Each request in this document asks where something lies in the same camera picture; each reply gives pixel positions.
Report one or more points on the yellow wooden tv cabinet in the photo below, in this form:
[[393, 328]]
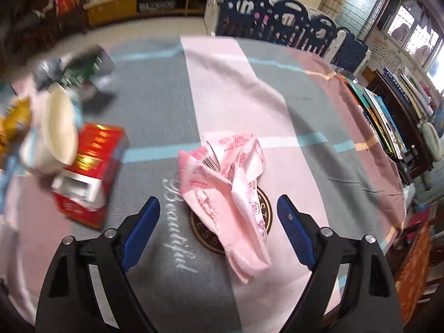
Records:
[[105, 12]]

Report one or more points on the stack of colourful books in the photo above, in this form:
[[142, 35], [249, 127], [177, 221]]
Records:
[[381, 121]]

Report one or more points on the yellow snack wrapper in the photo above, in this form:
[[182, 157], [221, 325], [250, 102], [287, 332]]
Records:
[[15, 123]]

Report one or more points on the red cigarette carton box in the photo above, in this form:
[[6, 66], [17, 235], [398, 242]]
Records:
[[82, 190]]

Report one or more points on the pink plastic bag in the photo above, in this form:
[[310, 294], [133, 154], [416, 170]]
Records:
[[218, 181]]

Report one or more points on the white paper bowl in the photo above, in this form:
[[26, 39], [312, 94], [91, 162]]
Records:
[[52, 140]]

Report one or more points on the grey crumpled plastic bag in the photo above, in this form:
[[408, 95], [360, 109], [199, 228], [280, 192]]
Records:
[[77, 70]]

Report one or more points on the plaid pink grey tablecloth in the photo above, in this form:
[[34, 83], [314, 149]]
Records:
[[175, 94]]

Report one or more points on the blue white baby fence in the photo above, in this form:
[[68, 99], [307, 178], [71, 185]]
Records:
[[288, 23]]

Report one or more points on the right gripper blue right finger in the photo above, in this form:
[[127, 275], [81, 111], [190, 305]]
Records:
[[351, 288]]

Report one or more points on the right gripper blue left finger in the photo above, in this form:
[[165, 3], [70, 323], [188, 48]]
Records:
[[67, 301]]

